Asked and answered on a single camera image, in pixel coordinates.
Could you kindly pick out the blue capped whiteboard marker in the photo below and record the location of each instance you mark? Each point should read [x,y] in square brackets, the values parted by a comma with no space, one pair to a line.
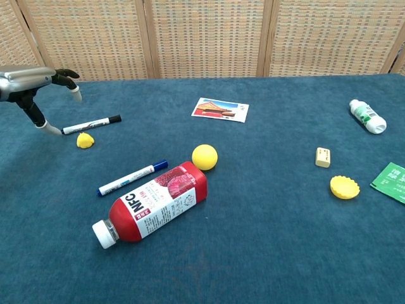
[133,177]

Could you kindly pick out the woven bamboo folding screen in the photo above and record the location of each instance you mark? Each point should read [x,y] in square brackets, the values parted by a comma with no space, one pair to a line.
[205,38]

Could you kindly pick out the red NFC juice bottle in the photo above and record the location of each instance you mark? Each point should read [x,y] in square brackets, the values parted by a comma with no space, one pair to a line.
[158,202]

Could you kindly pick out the small yellow toy piece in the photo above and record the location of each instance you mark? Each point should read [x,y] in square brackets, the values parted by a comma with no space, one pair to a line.
[84,141]

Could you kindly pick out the white green plastic bottle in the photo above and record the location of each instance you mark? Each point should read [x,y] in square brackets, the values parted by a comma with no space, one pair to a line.
[368,117]

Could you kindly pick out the palace photo postcard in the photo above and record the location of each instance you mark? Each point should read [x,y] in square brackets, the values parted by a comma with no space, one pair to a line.
[220,110]

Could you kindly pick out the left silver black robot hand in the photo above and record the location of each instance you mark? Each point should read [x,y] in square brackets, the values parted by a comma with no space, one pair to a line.
[22,80]

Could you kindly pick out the cream mahjong tile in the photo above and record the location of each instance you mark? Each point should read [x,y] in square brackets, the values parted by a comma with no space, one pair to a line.
[323,157]

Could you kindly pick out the yellow ball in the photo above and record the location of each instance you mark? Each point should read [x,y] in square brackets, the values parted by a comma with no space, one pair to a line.
[204,157]

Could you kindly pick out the green sachet packet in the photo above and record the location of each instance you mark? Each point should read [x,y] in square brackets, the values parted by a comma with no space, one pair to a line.
[390,182]

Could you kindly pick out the black capped whiteboard marker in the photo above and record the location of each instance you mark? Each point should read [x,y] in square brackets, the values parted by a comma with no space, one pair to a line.
[88,124]

